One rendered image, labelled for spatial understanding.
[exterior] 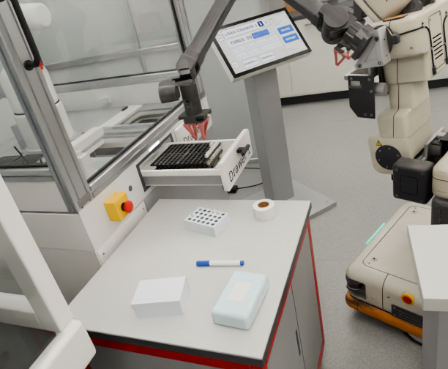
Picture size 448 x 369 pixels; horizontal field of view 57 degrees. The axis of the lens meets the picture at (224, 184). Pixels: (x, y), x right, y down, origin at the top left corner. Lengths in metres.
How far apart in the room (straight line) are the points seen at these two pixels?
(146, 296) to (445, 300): 0.69
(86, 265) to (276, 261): 0.63
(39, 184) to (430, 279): 1.07
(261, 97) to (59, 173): 1.49
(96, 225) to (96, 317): 0.31
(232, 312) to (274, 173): 1.75
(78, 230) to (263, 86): 1.48
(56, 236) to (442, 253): 1.11
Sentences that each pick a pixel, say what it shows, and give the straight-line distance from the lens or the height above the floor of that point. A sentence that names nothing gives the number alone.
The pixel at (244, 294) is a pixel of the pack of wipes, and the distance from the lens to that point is 1.02.
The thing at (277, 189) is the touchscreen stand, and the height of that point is 0.15.
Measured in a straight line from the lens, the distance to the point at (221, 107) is 3.33.
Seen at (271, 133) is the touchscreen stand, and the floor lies 0.54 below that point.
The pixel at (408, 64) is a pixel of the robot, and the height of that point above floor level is 1.07.
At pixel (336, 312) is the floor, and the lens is 2.06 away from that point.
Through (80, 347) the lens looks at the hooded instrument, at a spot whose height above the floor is 0.86.
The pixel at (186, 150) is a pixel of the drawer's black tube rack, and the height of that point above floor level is 0.90.
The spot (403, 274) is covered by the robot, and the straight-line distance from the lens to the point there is 1.83.
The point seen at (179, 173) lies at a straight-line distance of 1.47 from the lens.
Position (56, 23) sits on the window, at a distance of 1.33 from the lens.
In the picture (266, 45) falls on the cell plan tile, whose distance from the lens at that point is 2.40.
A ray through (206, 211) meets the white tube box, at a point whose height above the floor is 0.80.
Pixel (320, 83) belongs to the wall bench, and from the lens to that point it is 4.50.
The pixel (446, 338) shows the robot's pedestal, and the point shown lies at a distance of 1.22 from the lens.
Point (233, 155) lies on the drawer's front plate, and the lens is 1.45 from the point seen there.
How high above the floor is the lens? 1.50
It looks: 28 degrees down
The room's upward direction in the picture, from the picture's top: 13 degrees counter-clockwise
